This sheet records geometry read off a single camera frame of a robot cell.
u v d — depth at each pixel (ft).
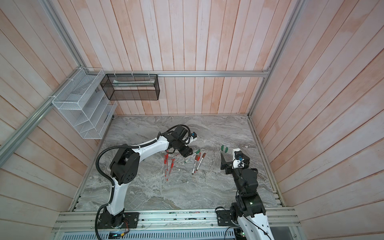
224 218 2.40
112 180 1.81
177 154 3.21
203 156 3.18
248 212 1.73
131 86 3.50
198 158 3.13
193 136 2.80
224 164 2.20
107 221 2.07
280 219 2.51
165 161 3.12
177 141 2.48
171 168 3.02
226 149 3.31
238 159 1.98
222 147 3.31
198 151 3.25
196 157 3.14
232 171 2.15
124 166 1.76
